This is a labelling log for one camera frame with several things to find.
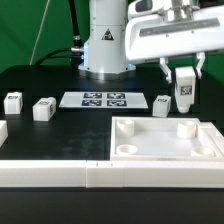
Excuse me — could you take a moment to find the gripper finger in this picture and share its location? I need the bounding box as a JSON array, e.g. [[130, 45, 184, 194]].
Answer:
[[196, 52, 206, 78], [160, 58, 172, 83]]

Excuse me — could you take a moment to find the white marker sheet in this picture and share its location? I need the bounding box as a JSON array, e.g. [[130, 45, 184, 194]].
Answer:
[[59, 92, 148, 109]]

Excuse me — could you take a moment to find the white square table top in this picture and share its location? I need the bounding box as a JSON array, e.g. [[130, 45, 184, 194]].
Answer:
[[110, 117, 224, 161]]

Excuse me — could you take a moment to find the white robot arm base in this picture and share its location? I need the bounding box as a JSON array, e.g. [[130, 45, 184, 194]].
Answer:
[[78, 0, 136, 80]]

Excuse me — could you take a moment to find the white left fence block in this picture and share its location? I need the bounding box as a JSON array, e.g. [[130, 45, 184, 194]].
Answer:
[[0, 120, 8, 147]]

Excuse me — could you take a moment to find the thin white cable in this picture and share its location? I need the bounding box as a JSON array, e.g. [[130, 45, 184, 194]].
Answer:
[[29, 0, 52, 66]]

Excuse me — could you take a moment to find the white front fence wall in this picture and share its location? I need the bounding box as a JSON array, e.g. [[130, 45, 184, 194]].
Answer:
[[0, 160, 224, 188]]

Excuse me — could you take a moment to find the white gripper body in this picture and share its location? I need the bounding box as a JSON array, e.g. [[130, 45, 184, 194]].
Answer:
[[125, 0, 224, 64]]

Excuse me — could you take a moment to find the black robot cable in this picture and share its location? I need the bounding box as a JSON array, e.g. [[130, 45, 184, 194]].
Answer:
[[33, 0, 85, 67]]

